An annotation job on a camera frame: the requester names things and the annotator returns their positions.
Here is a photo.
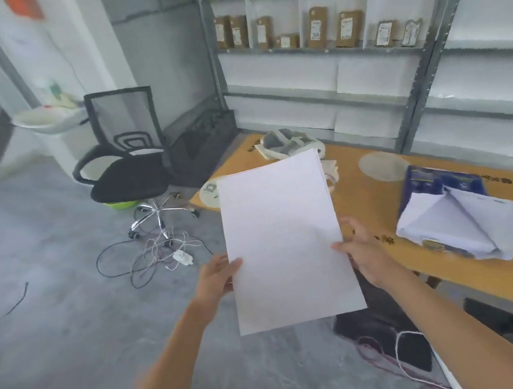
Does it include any white headset with black visor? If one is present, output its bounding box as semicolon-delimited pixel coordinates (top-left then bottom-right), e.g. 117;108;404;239
252;122;328;171

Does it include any large crumpled white tissue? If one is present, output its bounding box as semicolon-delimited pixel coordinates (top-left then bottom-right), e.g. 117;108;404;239
319;156;344;196

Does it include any round white sticker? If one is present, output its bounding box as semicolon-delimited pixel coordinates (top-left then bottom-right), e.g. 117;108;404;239
356;146;413;188

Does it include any black table frame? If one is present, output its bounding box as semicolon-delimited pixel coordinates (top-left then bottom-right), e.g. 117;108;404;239
324;246;513;389

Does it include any person's right forearm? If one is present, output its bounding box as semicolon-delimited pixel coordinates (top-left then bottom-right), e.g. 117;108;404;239
374;246;513;389

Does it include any person's left hand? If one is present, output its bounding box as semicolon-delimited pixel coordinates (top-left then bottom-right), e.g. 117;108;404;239
188;251;252;318

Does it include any orange wall poster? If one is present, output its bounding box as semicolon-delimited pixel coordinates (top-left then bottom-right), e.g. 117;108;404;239
4;0;46;26

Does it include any black mesh plastic crate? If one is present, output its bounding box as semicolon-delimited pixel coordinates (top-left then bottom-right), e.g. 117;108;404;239
160;103;247;192

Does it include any black mesh office chair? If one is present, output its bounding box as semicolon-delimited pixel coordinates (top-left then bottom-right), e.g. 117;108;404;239
60;78;204;251

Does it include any oval white printed sticker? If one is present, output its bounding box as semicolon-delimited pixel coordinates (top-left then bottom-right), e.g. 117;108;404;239
196;175;233;214

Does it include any red floor cable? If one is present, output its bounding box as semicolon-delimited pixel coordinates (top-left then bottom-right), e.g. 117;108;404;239
356;320;466;389

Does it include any white paper stack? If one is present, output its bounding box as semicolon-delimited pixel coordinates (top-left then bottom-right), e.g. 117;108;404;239
211;143;370;338

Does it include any white wash basin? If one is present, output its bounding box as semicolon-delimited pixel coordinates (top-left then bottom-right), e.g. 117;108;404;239
9;98;92;143

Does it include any blue paper ream package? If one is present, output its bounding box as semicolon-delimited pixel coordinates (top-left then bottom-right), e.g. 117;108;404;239
384;148;513;280

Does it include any black thin floor cable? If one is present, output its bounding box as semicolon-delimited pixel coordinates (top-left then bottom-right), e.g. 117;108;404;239
92;224;220;297

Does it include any grey metal shelf rack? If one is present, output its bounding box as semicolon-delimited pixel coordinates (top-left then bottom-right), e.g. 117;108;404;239
197;0;513;231

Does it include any person's right hand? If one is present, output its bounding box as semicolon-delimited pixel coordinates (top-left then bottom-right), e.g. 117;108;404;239
327;208;403;299

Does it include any row of brown packets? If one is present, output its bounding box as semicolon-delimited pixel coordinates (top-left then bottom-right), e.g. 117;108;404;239
204;0;466;81

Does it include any white power adapter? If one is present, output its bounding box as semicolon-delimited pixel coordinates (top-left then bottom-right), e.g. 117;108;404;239
171;247;196;270

